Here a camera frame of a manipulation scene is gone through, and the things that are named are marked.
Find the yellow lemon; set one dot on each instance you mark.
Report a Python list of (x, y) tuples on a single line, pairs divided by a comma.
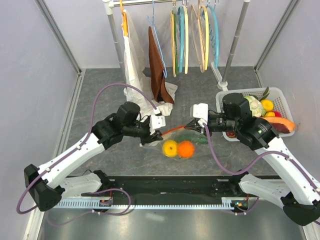
[(170, 148)]

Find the white toothed cable tray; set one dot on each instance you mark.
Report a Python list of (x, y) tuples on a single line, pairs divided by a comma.
[(101, 204)]

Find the papaya slice orange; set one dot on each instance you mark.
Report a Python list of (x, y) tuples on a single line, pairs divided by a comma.
[(282, 125)]

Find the orange hanger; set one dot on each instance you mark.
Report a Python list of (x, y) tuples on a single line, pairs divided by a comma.
[(124, 19)]

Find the cauliflower with green leaves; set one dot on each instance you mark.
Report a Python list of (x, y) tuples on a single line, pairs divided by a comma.
[(256, 106)]

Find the red pepper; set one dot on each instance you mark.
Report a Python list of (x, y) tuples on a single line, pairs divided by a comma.
[(276, 113)]

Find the orange fruit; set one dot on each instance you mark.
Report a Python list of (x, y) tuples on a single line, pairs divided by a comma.
[(186, 149)]

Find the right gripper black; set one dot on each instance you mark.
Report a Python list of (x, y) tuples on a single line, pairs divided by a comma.
[(191, 125)]

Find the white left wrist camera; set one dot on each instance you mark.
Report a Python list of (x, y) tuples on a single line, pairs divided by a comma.
[(156, 121)]

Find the clear zip top bag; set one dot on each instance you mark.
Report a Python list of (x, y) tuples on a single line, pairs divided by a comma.
[(200, 150)]

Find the grey clothes rack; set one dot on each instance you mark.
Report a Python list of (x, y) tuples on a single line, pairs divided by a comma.
[(222, 83)]

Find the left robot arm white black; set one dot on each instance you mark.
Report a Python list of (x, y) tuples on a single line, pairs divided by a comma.
[(49, 183)]

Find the green cucumber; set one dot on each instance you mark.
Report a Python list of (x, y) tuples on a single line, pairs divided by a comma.
[(197, 139)]

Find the small yellow fruit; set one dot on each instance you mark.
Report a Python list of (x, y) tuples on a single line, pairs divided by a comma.
[(267, 104)]

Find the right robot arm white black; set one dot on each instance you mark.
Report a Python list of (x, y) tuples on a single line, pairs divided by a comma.
[(300, 198)]

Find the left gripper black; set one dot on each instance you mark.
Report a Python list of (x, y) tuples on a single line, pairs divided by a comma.
[(149, 137)]

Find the cream wooden hanger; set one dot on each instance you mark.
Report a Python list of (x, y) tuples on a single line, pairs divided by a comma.
[(186, 39)]

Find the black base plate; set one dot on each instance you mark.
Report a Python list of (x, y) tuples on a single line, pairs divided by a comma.
[(215, 186)]

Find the white cloth on hanger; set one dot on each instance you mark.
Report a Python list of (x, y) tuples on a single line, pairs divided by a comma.
[(134, 63)]

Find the yellow slotted hanger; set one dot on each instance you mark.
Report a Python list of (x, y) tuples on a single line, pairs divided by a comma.
[(203, 27)]

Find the green hanger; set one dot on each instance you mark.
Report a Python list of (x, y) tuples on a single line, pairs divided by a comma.
[(175, 47)]

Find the brown cloth on hanger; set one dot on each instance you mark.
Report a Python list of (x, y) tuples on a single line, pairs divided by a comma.
[(158, 88)]

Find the yellow wooden hanger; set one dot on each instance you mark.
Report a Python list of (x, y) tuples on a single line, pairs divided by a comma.
[(173, 10)]

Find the teal plastic hanger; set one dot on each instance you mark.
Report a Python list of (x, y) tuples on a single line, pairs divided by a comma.
[(181, 30)]

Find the white plastic food basket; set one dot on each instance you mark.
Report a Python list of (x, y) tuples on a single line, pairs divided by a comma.
[(273, 94)]

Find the light blue wire hanger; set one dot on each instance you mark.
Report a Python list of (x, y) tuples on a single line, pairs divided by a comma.
[(152, 23)]

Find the red grapes bunch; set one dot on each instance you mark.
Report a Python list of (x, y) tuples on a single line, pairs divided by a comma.
[(231, 134)]

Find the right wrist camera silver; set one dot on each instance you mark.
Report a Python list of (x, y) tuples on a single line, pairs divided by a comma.
[(200, 113)]

